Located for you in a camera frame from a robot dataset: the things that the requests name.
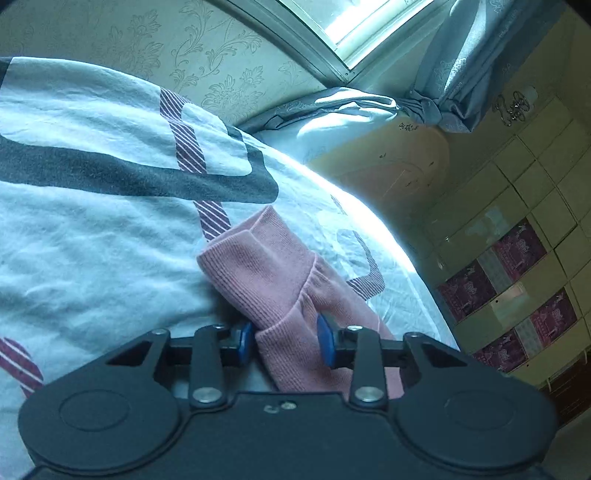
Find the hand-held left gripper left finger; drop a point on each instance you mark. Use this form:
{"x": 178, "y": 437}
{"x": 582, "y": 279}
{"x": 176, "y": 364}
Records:
{"x": 244, "y": 342}

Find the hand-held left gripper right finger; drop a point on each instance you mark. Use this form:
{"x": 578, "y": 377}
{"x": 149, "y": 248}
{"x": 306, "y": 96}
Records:
{"x": 323, "y": 339}

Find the pink knit sweater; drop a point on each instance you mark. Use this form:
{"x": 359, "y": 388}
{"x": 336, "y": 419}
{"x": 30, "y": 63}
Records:
{"x": 277, "y": 277}

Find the cream headboard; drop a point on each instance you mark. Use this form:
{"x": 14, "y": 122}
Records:
{"x": 392, "y": 170}

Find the printed bedsheet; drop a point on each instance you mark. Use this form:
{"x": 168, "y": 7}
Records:
{"x": 92, "y": 230}

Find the light blue pillow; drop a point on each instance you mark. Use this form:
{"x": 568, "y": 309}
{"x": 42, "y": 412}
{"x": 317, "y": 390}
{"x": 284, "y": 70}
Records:
{"x": 323, "y": 117}

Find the dark brown door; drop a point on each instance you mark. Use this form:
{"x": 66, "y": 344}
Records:
{"x": 570, "y": 392}

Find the blue-grey curtain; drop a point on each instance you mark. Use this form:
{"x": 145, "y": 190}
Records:
{"x": 466, "y": 60}

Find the window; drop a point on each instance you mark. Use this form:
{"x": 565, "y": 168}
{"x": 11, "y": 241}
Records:
{"x": 369, "y": 27}

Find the pink wall poster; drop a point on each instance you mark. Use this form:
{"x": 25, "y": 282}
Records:
{"x": 501, "y": 351}

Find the metal wall hook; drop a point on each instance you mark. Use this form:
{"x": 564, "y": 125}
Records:
{"x": 513, "y": 108}

